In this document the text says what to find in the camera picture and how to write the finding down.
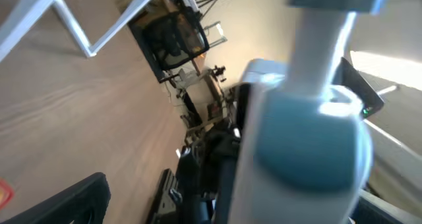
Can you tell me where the mounting rail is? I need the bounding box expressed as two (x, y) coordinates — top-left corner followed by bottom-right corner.
(146, 167), (185, 224)

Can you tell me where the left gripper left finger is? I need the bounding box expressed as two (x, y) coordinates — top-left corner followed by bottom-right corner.
(0, 172), (111, 224)

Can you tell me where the red and yellow tip box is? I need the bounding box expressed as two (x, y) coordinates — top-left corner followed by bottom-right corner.
(0, 179), (15, 210)

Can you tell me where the white and blue stand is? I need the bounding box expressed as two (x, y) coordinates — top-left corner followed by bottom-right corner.
(0, 0), (164, 62)

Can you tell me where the black office chair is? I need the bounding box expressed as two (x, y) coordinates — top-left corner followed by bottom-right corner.
(140, 11), (211, 72)

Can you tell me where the white pipette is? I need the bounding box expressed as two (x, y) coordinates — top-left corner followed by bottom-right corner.
(227, 0), (390, 224)

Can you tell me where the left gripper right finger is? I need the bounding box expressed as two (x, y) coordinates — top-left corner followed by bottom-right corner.
(349, 188), (422, 224)

